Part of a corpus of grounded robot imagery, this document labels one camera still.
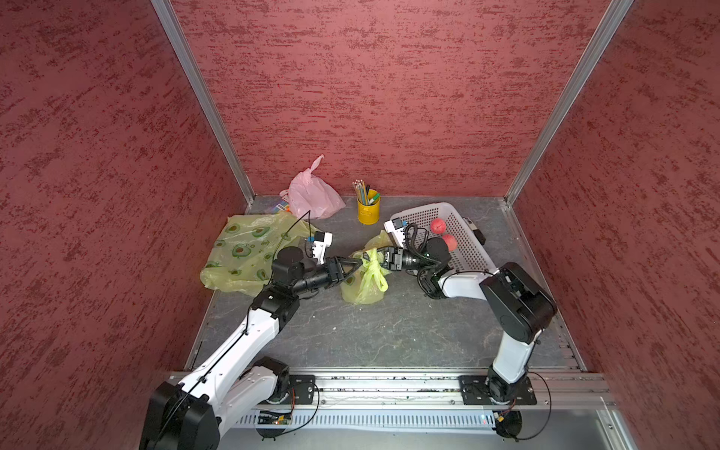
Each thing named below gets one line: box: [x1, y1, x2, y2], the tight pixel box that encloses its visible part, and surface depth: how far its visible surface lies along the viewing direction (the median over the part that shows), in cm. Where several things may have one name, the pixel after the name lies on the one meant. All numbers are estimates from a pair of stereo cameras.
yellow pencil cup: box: [357, 189, 382, 226], surface depth 109 cm
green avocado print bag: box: [200, 211, 317, 296], surface depth 102 cm
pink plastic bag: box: [280, 153, 346, 220], surface depth 106 cm
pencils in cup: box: [352, 179, 382, 206], surface depth 106 cm
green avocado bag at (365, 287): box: [340, 229, 395, 306], surface depth 76 cm
